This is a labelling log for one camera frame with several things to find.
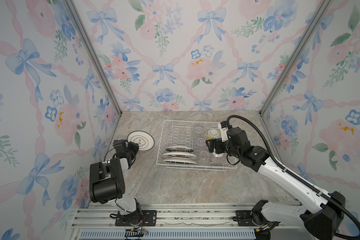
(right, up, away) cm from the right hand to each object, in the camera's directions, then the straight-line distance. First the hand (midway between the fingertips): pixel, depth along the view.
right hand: (212, 139), depth 77 cm
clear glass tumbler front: (-4, -10, +8) cm, 13 cm away
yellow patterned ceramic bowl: (+4, +2, +21) cm, 22 cm away
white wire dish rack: (-16, -6, +26) cm, 31 cm away
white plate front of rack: (-17, -11, 0) cm, 20 cm away
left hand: (-44, -3, +19) cm, 48 cm away
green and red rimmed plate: (-17, -10, +8) cm, 21 cm away
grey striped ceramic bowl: (+5, -12, +12) cm, 18 cm away
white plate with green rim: (-41, -3, +24) cm, 47 cm away
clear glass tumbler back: (-5, +5, +20) cm, 21 cm away
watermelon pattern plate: (-17, -7, +16) cm, 25 cm away
